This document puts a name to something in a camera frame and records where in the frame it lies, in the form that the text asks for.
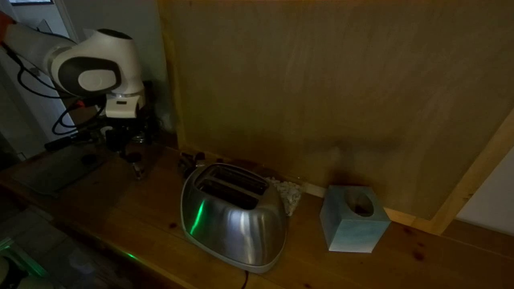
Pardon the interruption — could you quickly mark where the dark flat mat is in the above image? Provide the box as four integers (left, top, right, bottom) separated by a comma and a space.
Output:
15, 144, 122, 200

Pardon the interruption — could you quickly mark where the black cable bundle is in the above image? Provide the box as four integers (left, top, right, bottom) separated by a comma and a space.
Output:
0, 42, 111, 140

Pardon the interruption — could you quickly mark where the stainless steel toaster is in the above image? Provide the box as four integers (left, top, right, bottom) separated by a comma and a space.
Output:
179, 161, 289, 275

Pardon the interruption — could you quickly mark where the light blue tissue box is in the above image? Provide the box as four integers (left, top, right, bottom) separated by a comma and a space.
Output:
318, 184, 392, 256

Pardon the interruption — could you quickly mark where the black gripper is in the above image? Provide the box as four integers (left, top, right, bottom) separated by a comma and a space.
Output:
101, 115, 158, 150

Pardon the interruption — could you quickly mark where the pale crumpled bundle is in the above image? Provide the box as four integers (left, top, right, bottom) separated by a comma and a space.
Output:
270, 177, 305, 219

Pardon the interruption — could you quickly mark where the dark shiny small object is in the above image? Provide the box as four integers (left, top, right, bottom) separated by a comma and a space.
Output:
179, 150, 209, 173

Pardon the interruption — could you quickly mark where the green-lit aluminium robot stand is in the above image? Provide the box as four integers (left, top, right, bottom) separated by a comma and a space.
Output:
0, 238, 53, 289

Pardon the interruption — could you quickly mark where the small clear bottle dark cap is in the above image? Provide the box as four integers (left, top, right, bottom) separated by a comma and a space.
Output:
124, 140, 150, 182

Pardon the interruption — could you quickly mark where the large leaning wooden board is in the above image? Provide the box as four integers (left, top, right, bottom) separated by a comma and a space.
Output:
156, 0, 514, 238

